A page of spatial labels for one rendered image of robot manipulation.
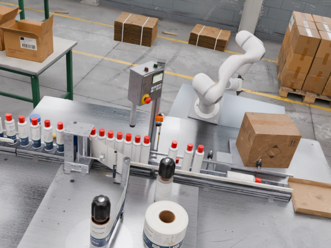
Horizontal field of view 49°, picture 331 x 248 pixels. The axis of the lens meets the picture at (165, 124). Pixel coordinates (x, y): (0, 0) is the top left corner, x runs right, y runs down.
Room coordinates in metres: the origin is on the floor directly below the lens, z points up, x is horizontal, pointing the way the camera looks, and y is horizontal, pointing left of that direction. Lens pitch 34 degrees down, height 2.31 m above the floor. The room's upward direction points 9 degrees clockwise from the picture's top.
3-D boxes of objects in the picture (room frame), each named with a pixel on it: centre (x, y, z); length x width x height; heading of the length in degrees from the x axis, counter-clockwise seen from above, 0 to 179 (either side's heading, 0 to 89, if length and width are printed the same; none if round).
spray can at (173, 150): (1.64, -0.07, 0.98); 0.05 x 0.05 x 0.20
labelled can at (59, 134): (1.65, 0.59, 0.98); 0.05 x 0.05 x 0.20
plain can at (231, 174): (1.63, -0.51, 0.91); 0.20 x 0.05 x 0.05; 87
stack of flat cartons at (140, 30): (5.82, 0.73, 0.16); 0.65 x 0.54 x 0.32; 86
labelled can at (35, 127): (1.65, 0.74, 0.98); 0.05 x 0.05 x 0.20
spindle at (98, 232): (1.04, 0.22, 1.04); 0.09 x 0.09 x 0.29
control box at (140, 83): (1.72, 0.14, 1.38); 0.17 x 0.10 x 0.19; 144
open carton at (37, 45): (3.08, 1.36, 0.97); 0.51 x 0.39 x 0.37; 176
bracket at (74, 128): (1.55, 0.46, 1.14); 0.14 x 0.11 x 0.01; 89
